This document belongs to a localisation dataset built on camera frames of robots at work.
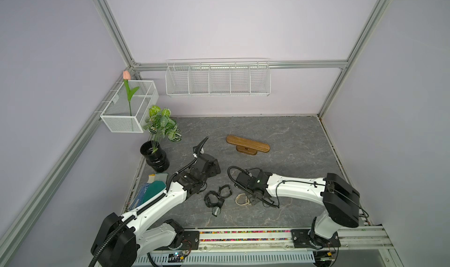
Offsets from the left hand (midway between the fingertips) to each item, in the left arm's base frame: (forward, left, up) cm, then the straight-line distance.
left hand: (210, 165), depth 83 cm
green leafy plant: (+15, +21, +15) cm, 30 cm away
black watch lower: (-16, -2, -10) cm, 19 cm away
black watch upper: (-8, -4, -11) cm, 14 cm away
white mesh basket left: (+22, +37, +18) cm, 47 cm away
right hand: (-12, -21, -10) cm, 26 cm away
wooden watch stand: (+13, -20, -6) cm, 24 cm away
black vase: (+7, +28, -4) cm, 29 cm away
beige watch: (-15, -16, -11) cm, 25 cm away
